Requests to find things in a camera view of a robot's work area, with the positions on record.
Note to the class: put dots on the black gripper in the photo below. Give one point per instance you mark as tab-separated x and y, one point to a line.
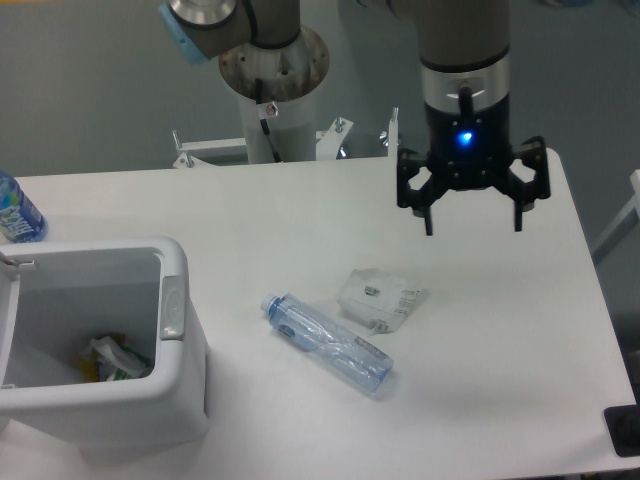
467	150

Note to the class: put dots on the clear plastic packaging bag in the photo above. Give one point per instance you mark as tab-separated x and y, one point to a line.
378	300

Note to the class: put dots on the crushed clear plastic bottle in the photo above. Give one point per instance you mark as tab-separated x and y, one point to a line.
313	332

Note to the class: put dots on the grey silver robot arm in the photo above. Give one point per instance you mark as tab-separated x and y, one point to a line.
463	51

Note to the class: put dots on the crumpled trash in bin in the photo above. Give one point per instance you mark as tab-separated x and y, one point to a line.
109	358

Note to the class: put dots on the white plastic trash can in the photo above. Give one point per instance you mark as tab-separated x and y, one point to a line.
56	297

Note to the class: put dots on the black clamp at table edge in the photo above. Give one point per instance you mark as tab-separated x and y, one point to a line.
623	426

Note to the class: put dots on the blue labelled water bottle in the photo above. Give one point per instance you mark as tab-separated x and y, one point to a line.
21	221

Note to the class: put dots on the white pedestal base brackets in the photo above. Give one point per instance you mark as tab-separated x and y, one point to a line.
328	145

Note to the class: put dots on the white metal frame right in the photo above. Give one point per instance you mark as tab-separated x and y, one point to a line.
620	226

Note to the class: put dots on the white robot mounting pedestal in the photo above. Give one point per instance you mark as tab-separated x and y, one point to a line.
276	90

